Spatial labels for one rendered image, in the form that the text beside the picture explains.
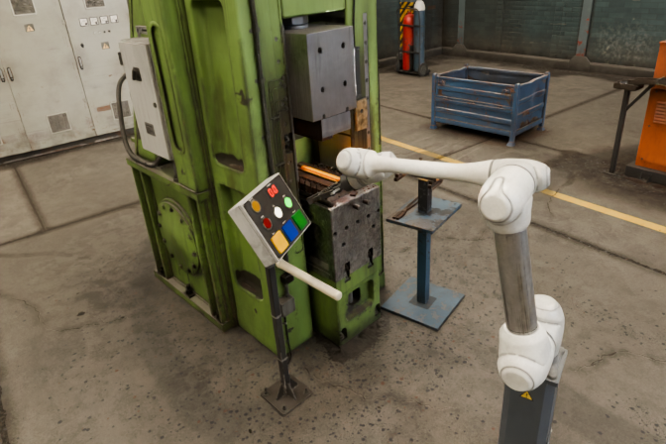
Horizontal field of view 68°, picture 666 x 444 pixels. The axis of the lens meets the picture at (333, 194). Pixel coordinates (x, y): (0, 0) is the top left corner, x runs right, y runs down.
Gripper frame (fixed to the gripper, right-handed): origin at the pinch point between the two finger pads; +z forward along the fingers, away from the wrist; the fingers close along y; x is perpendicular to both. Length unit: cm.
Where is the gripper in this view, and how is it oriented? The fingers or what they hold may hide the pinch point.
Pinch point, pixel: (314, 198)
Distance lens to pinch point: 213.0
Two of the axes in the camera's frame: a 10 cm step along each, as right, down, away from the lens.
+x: -5.2, -8.3, -1.9
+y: 3.5, -4.1, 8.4
